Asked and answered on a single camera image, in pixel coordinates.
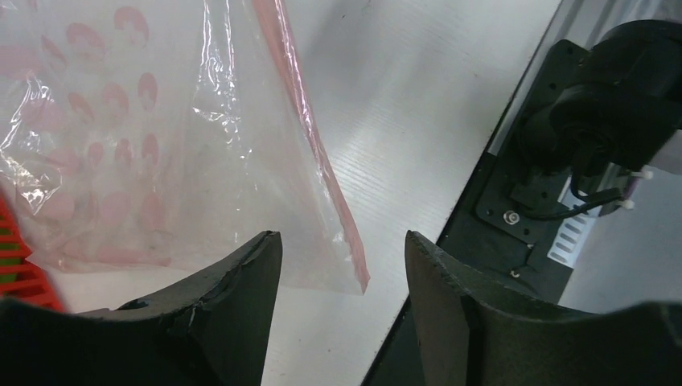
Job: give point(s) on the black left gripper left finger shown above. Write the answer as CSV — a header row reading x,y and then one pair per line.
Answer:
x,y
210,328

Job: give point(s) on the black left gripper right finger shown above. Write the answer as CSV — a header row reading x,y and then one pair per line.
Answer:
x,y
473,330

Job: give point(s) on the red plastic shopping basket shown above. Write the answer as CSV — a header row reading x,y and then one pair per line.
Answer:
x,y
19,278

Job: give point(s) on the clear zip top bag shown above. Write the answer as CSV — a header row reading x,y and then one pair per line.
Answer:
x,y
167,133

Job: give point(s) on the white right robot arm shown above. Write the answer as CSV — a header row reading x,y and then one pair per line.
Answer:
x,y
617,103

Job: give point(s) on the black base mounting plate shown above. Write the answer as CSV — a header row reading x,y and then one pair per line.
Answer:
x,y
506,224

